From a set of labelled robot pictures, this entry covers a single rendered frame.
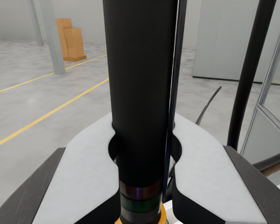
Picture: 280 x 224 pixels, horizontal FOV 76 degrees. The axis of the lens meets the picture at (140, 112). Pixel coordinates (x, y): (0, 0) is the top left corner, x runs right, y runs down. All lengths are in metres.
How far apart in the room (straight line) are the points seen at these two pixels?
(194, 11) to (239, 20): 6.86
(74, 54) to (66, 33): 0.84
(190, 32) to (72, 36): 7.04
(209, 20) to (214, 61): 1.06
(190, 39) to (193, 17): 1.18
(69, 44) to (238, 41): 6.10
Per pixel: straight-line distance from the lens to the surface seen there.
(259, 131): 1.58
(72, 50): 8.24
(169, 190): 0.40
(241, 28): 5.55
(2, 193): 2.43
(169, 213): 0.20
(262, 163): 0.27
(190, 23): 12.18
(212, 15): 5.49
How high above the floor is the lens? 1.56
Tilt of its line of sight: 27 degrees down
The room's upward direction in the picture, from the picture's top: straight up
